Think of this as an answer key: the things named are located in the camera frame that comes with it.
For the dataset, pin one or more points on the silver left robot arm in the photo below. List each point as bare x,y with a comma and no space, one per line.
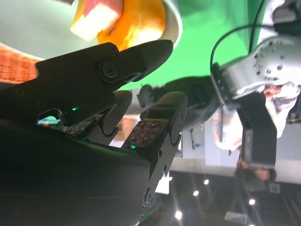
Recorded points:
258,68

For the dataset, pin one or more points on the green tablecloth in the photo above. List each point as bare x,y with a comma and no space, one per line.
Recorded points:
195,47

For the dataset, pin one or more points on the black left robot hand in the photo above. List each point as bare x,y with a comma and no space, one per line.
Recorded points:
200,99

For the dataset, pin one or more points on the person in white shirt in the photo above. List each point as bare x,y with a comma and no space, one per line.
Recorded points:
282,99

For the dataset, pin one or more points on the yellow and pink cake slice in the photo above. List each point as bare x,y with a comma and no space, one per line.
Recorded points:
94,21

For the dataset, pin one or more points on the pale grey-green bowl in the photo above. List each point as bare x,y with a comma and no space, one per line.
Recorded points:
35,28

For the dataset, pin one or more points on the orange wicker basket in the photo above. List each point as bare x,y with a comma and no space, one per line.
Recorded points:
14,66

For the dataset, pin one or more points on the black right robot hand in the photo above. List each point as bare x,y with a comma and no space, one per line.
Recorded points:
70,164

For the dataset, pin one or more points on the long orange striped bread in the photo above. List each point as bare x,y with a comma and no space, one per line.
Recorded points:
141,23

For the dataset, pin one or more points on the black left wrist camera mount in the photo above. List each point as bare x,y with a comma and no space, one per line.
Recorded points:
261,141

